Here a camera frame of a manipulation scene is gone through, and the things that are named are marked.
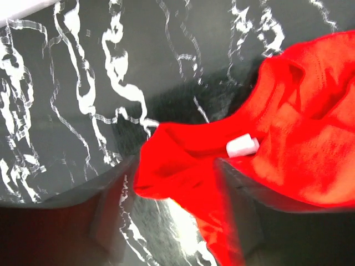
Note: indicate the red t-shirt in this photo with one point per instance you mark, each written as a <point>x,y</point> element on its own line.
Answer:
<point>292,139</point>

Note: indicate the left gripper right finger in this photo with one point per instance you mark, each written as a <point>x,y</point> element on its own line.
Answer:
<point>276,230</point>

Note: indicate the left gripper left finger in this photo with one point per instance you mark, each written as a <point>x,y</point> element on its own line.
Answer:
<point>77,227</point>

